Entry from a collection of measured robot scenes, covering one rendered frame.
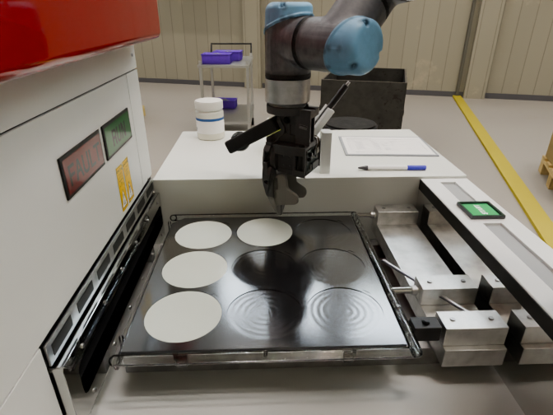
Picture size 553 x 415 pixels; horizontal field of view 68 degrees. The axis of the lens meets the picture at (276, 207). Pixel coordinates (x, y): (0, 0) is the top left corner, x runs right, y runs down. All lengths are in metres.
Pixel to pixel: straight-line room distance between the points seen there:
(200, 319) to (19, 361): 0.22
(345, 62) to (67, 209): 0.39
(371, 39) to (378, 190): 0.35
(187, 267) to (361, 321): 0.28
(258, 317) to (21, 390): 0.27
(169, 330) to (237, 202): 0.35
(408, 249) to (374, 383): 0.27
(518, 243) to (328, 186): 0.34
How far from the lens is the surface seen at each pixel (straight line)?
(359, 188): 0.84
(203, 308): 0.58
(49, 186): 0.47
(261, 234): 0.74
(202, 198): 0.83
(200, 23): 7.84
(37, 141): 0.46
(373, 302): 0.60
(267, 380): 0.59
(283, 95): 0.67
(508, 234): 0.72
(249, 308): 0.57
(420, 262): 0.74
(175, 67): 8.15
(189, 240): 0.73
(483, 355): 0.61
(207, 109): 1.04
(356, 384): 0.60
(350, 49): 0.57
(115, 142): 0.64
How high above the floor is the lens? 1.27
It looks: 26 degrees down
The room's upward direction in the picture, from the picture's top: straight up
